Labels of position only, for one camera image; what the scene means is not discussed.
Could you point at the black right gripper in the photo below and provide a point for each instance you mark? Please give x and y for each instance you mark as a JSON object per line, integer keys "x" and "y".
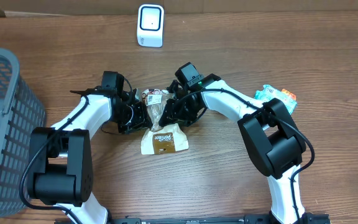
{"x": 180, "y": 117}

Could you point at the orange snack packet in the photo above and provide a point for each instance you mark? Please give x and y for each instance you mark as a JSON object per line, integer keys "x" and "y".
{"x": 290, "y": 94}

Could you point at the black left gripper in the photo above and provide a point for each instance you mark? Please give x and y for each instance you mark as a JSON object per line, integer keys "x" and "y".
{"x": 142, "y": 122}

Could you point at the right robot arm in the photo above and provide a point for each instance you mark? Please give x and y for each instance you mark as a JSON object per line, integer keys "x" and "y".
{"x": 272, "y": 139}

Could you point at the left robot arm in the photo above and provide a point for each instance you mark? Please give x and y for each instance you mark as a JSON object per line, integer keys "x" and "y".
{"x": 59, "y": 175}

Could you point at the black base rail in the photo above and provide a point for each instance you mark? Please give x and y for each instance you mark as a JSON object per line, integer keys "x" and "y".
{"x": 247, "y": 219}

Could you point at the white barcode scanner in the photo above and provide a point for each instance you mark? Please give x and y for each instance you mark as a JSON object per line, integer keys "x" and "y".
{"x": 150, "y": 25}

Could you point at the light green snack bag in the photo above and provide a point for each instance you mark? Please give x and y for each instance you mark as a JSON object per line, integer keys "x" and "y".
{"x": 269, "y": 92}

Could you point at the brown pancake snack bag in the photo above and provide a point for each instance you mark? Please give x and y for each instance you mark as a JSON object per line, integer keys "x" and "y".
{"x": 161, "y": 139}

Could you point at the grey plastic mesh basket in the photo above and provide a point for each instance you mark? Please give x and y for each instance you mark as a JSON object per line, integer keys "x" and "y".
{"x": 20, "y": 112}

